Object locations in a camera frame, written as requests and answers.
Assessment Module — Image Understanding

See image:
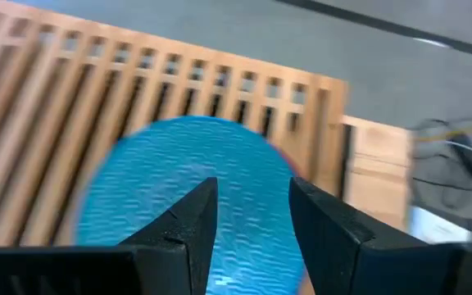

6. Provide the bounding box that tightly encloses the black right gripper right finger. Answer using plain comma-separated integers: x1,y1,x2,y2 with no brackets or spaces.
288,176,463,295

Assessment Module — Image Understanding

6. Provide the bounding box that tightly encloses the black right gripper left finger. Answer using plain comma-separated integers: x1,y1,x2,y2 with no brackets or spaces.
119,176,220,295

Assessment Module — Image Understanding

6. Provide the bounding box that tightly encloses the pink wavy pattern bowl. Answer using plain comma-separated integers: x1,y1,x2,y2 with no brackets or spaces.
74,116,307,295

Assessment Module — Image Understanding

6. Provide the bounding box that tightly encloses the wooden slatted shelf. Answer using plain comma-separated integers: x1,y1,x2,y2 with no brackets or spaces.
0,0,412,295

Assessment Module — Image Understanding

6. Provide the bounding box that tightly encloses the white box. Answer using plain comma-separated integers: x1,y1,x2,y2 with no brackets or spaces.
408,206,472,246

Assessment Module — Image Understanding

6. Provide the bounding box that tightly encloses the yellow cable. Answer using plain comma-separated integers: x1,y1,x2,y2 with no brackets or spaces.
414,120,472,143

